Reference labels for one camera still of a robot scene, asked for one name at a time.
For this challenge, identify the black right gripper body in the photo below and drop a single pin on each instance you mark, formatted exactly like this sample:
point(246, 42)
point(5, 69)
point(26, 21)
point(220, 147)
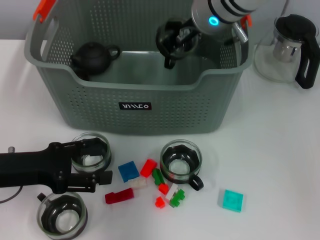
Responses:
point(193, 30)

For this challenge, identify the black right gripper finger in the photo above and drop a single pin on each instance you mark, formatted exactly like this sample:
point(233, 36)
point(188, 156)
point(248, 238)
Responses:
point(183, 35)

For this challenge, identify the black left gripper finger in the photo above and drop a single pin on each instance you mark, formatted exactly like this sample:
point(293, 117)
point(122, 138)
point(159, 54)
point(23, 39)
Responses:
point(87, 181)
point(93, 146)

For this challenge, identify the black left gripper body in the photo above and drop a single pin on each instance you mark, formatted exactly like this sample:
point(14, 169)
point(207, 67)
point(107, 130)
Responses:
point(32, 168)

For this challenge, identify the glass teacup black base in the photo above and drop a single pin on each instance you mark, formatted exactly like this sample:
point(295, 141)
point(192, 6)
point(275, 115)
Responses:
point(100, 160)
point(65, 222)
point(178, 167)
point(165, 47)

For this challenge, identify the dark red long brick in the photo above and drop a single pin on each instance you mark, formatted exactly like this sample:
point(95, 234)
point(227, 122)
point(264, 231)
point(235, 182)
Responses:
point(120, 196)

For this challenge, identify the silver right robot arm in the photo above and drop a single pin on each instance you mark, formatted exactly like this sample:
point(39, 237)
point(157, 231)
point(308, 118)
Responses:
point(225, 10)

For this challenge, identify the grey perforated storage bin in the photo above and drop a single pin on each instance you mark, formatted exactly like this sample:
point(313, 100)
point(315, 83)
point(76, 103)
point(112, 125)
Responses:
point(175, 112)

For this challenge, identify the blue building brick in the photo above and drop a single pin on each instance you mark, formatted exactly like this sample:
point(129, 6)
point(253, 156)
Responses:
point(128, 172)

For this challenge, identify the white square building brick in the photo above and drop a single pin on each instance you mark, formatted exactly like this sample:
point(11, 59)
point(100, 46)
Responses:
point(138, 183)

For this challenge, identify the bright red building brick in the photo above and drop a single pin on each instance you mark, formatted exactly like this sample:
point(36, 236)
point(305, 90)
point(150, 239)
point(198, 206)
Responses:
point(148, 168)

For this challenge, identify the dark green building brick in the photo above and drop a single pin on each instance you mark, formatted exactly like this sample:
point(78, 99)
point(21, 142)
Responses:
point(157, 177)

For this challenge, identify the small red building brick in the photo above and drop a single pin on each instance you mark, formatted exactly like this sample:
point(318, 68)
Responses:
point(163, 188)
point(160, 202)

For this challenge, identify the white long building brick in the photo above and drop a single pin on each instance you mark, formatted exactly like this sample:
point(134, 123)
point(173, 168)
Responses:
point(172, 190)

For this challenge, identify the black clay teapot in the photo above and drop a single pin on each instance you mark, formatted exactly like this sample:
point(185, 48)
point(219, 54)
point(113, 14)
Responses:
point(93, 58)

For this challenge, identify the green car-shaped brick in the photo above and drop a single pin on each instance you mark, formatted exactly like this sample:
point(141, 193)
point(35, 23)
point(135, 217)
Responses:
point(177, 198)

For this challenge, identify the glass teapot black lid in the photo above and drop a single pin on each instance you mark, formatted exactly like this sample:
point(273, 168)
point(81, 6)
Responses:
point(306, 62)

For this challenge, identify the teal flat plate brick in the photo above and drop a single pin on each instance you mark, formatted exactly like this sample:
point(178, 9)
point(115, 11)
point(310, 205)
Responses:
point(232, 200)

